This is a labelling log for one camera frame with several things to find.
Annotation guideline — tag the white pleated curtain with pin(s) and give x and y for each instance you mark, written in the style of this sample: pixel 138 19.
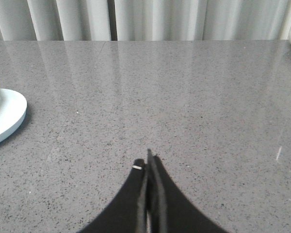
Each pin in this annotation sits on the white pleated curtain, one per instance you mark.
pixel 155 20

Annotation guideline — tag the light blue round plate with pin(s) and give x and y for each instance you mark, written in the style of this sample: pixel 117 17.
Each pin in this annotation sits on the light blue round plate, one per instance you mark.
pixel 13 106

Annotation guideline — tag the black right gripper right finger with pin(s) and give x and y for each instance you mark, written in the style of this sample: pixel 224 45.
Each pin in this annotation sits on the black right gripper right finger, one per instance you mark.
pixel 169 210

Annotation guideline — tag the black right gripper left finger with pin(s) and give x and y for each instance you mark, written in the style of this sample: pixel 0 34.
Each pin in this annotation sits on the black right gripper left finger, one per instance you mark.
pixel 126 213

